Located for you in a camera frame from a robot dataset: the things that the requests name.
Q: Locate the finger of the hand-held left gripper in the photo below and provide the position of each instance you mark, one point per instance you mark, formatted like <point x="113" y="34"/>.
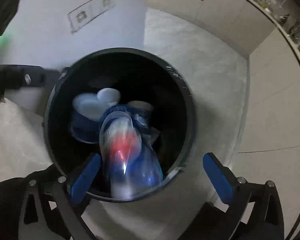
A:
<point x="32" y="78"/>

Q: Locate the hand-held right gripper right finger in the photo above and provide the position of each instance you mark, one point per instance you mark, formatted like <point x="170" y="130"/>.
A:
<point x="218" y="182"/>

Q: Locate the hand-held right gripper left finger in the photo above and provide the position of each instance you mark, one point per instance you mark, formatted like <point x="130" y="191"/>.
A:
<point x="85" y="177"/>

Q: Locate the black plastic bucket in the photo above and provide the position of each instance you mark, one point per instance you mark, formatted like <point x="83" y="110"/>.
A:
<point x="65" y="92"/>

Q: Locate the crushed blue drink can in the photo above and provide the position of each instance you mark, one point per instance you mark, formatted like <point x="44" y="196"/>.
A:
<point x="130" y="160"/>

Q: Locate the blue and white tub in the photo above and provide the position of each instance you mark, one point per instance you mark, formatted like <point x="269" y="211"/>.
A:
<point x="90" y="105"/>

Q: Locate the white kitchen island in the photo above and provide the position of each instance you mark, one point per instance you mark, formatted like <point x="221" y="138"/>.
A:
<point x="52" y="17"/>

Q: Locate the island socket panel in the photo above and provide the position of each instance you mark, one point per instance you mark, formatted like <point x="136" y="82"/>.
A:
<point x="92" y="11"/>

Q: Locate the beige base cabinets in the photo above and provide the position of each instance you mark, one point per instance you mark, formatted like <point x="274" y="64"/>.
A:
<point x="265" y="92"/>

